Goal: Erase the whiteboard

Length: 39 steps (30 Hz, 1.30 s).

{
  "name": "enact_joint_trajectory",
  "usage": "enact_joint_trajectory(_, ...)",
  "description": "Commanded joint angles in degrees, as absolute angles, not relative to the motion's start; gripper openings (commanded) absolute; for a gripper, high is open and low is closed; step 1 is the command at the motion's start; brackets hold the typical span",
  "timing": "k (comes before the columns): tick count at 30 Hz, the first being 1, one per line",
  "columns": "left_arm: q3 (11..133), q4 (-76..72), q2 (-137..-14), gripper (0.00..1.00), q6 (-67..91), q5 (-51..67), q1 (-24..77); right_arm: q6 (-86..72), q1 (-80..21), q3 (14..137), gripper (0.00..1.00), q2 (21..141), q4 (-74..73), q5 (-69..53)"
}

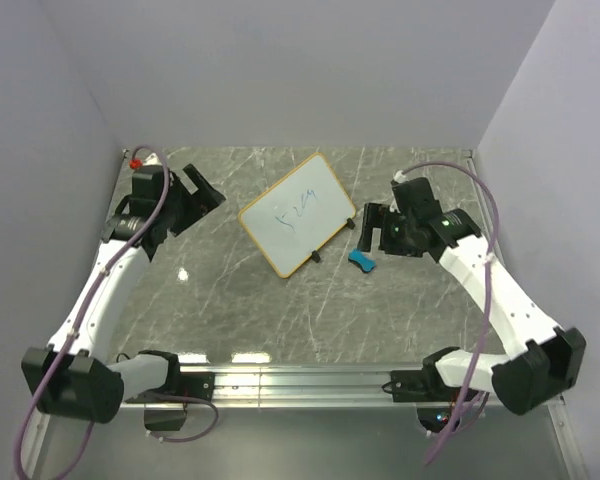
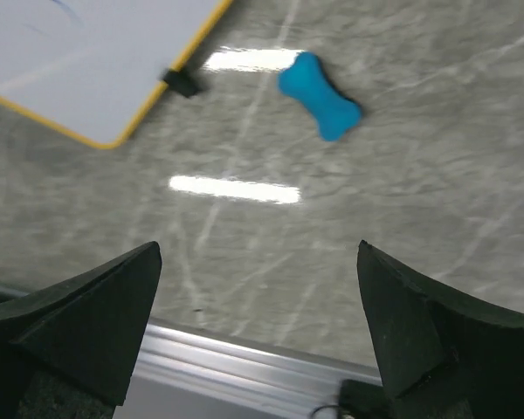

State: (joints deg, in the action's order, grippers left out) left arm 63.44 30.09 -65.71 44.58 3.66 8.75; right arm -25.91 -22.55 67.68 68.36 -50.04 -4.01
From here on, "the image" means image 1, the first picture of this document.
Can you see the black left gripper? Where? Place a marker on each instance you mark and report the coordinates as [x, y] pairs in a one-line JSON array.
[[200, 203]]

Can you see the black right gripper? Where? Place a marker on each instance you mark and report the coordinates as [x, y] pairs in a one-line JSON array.
[[372, 219]]

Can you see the blue whiteboard eraser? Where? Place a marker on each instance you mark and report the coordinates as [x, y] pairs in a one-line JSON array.
[[361, 261]]

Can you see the yellow framed whiteboard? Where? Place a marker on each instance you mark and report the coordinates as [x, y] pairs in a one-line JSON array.
[[298, 215]]

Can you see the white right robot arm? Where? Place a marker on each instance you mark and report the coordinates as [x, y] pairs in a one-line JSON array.
[[541, 359]]

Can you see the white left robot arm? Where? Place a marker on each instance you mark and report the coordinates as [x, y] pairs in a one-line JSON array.
[[70, 376]]

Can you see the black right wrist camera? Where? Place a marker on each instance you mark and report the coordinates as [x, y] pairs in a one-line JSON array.
[[415, 196]]

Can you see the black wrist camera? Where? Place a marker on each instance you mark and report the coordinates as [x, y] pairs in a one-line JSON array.
[[415, 196], [148, 183]]

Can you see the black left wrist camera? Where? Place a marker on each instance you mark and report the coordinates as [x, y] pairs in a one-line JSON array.
[[148, 183]]

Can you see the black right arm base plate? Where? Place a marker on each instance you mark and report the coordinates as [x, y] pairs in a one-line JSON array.
[[424, 385]]

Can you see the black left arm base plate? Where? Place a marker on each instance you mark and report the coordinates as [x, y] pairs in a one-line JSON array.
[[199, 385]]

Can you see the aluminium mounting rail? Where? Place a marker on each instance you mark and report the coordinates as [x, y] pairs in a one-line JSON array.
[[277, 386]]

